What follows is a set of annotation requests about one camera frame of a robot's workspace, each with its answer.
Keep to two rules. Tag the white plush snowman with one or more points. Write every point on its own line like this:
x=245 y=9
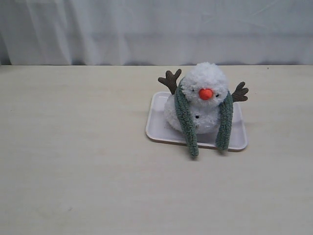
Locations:
x=205 y=86

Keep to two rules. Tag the white rectangular tray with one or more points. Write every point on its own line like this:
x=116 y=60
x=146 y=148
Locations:
x=158 y=129

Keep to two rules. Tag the white backdrop curtain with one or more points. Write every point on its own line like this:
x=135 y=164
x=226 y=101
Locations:
x=156 y=32

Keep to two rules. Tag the green knitted scarf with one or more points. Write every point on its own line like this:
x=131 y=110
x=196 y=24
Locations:
x=190 y=129

